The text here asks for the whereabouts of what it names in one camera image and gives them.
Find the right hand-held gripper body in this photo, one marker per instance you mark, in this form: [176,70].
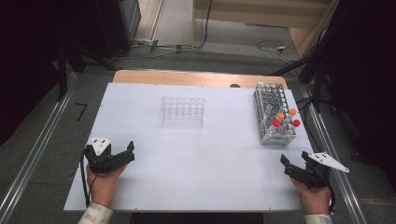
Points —
[317,177]

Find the orange cap test tube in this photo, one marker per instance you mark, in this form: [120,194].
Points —
[292,111]
[281,115]

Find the aluminium floor rail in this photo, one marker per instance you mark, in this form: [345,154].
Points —
[37,149]
[339,180]

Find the red cap test tube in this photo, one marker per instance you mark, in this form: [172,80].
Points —
[296,123]
[276,123]

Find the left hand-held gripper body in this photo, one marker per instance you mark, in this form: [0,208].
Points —
[99,161]

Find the person's left hand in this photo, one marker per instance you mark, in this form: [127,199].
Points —
[102,186]

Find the dark cabinet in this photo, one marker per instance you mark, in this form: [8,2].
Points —
[115,28]

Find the metal tube rack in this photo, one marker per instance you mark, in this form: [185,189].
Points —
[267,99]

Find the black metal stand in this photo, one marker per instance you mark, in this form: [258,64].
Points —
[317,84]
[62,71]

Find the beige wooden desk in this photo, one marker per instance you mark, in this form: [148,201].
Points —
[249,14]

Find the clear acrylic tube rack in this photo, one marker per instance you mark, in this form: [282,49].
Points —
[182,112]

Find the person's right hand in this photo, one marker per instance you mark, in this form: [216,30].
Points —
[314,200]

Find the dark curtain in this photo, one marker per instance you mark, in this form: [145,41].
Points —
[28,62]
[364,77]

